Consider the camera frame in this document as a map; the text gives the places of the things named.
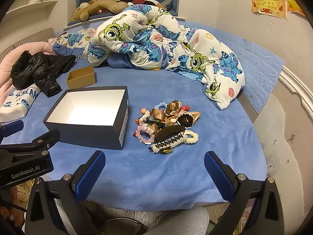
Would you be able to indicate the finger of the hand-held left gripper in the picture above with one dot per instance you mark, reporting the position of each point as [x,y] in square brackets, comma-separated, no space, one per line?
[36,143]
[13,126]

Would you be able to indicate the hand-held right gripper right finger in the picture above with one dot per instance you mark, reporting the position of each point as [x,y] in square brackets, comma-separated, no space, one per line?
[218,177]

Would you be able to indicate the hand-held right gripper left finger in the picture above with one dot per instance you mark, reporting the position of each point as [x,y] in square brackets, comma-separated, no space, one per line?
[91,176]

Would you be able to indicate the dark box with white inside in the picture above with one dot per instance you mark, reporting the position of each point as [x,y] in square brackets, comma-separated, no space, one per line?
[97,137]

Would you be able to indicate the cream lace scrunchie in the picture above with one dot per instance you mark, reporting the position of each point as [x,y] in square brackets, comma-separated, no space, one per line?
[192,138]

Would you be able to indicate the cream hair clip black teeth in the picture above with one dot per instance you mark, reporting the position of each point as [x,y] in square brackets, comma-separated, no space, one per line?
[168,144]

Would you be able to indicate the black scrunchie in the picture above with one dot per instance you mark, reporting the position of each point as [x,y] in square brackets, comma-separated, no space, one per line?
[185,121]

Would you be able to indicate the brown knit hair clip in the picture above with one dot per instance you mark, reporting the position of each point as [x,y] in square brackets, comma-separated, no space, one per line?
[171,131]

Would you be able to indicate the pink knit scrunchie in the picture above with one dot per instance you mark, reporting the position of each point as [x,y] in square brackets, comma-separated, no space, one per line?
[143,134]

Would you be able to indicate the cartoon printed pillow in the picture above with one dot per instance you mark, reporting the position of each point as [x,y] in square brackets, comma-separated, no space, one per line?
[73,39]
[17,102]

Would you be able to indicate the yellow printed bag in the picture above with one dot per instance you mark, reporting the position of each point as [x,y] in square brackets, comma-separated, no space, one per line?
[24,195]

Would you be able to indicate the blue bed sheet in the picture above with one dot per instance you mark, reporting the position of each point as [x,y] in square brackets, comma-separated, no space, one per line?
[159,176]

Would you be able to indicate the black puffer jacket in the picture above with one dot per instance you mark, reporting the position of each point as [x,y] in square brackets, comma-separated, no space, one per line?
[41,66]

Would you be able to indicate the small gold cardboard box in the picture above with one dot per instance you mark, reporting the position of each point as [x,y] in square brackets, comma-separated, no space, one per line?
[82,80]

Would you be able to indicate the long black cosmetic box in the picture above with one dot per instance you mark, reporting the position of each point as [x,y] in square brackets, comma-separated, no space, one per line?
[152,122]

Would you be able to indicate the brown scrunchie with white lace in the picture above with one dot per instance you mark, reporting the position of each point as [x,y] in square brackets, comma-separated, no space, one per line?
[174,108]

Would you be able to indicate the pile of brown snack packets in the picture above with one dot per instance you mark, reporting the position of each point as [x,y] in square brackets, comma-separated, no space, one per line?
[159,113]

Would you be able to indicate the grey checked cushion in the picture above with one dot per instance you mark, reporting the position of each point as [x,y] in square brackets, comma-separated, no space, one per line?
[31,38]

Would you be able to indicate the light blue scrunchie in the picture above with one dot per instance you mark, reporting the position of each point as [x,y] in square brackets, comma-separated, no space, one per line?
[160,104]

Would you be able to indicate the blue cloth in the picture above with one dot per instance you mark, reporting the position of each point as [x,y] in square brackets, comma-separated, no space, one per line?
[119,62]

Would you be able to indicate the cartoon monster printed blanket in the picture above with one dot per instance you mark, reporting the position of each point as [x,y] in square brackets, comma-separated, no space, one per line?
[151,44]

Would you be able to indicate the brown teddy bear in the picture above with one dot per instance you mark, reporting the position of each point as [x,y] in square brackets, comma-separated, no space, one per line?
[102,6]

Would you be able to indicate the orange framed certificate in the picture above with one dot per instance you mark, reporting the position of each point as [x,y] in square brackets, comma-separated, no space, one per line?
[269,1]

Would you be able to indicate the white wall moulding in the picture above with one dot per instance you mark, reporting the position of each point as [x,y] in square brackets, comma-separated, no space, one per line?
[296,85]

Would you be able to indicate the white wall shelf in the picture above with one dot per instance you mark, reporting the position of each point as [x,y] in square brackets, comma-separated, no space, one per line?
[31,6]

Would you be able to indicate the blue foam wall panel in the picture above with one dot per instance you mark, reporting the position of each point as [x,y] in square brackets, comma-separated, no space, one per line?
[251,58]

